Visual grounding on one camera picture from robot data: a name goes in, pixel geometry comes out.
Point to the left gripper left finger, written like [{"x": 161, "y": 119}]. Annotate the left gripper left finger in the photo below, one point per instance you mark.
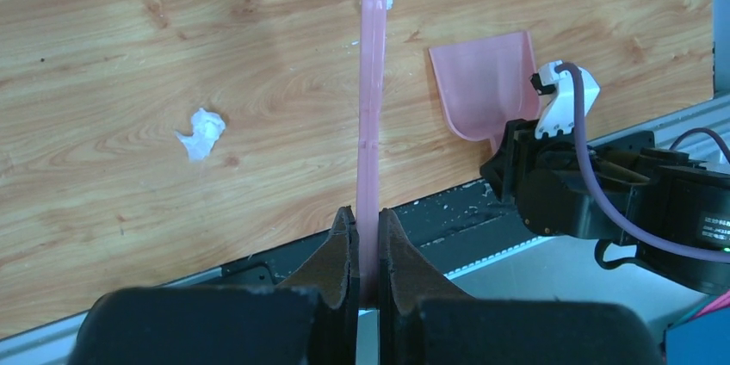
[{"x": 332, "y": 274}]

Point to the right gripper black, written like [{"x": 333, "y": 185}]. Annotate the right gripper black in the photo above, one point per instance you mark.
[{"x": 542, "y": 178}]

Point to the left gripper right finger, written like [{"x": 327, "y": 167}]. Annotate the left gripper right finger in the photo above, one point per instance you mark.
[{"x": 418, "y": 305}]

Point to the pink dustpan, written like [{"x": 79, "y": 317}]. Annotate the pink dustpan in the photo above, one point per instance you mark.
[{"x": 485, "y": 83}]

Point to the pink hand brush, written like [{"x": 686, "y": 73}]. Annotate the pink hand brush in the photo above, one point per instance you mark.
[{"x": 372, "y": 58}]

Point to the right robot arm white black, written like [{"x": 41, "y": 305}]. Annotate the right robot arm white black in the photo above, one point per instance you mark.
[{"x": 663, "y": 192}]

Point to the paper scrap front left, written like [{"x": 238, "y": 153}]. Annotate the paper scrap front left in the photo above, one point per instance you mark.
[{"x": 207, "y": 128}]

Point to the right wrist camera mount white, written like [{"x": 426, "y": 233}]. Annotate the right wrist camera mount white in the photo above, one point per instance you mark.
[{"x": 558, "y": 116}]

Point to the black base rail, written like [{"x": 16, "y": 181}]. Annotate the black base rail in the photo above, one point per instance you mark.
[{"x": 458, "y": 230}]

